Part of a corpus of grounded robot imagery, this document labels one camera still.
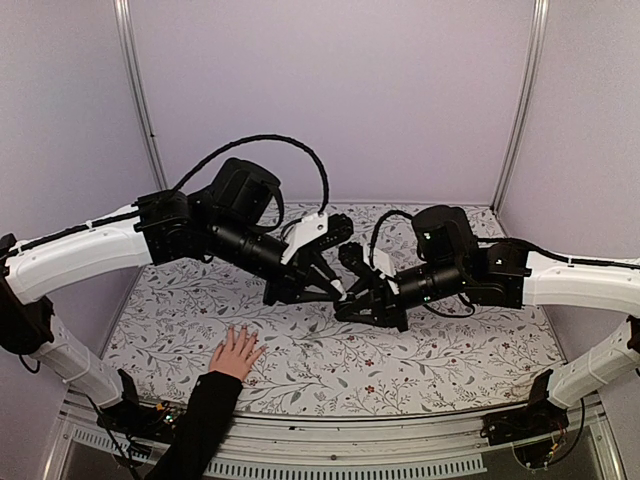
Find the left aluminium frame post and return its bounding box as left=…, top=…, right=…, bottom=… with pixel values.
left=113, top=0, right=169, bottom=190

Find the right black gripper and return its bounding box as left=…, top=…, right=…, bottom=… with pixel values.
left=334, top=260, right=465, bottom=334

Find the left black braided cable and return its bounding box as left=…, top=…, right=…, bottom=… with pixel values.
left=169, top=133, right=332, bottom=216

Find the right aluminium frame post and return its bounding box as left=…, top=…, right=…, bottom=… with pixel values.
left=491, top=0, right=550, bottom=216

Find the white capped nail polish bottle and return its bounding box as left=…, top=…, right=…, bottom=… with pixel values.
left=330, top=279, right=345, bottom=296

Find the aluminium frame post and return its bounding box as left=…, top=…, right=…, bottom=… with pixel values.
left=491, top=0, right=550, bottom=216
left=113, top=0, right=169, bottom=190

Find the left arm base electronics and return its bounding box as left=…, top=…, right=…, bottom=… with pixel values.
left=95, top=369, right=183, bottom=462

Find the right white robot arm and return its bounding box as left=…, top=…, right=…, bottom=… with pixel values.
left=334, top=205, right=639, bottom=436

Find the floral patterned table mat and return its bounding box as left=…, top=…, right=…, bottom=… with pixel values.
left=102, top=202, right=569, bottom=419

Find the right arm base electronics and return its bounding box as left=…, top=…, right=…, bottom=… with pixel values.
left=479, top=369, right=586, bottom=471

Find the right black cable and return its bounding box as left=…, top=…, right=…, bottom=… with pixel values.
left=367, top=208, right=476, bottom=319

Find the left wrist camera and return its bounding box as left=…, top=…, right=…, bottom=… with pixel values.
left=279, top=212, right=355, bottom=266

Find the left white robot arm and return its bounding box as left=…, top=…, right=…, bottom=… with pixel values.
left=1, top=158, right=350, bottom=434

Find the person's bare hand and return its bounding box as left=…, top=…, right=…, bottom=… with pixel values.
left=208, top=325, right=266, bottom=382

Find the metal table front rail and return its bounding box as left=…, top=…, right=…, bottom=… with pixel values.
left=42, top=389, right=626, bottom=480

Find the black sleeved forearm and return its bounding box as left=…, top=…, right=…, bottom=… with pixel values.
left=145, top=372, right=242, bottom=480

